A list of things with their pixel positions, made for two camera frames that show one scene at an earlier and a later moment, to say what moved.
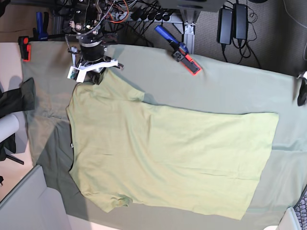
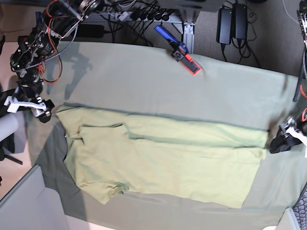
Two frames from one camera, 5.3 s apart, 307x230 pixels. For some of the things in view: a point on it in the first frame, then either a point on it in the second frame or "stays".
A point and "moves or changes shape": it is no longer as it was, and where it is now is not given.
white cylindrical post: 9,125 stays
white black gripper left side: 92,71 -> 38,109
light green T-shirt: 127,151 moves or changes shape
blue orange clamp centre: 181,53 stays
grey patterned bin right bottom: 295,218 stays
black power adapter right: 240,21 stays
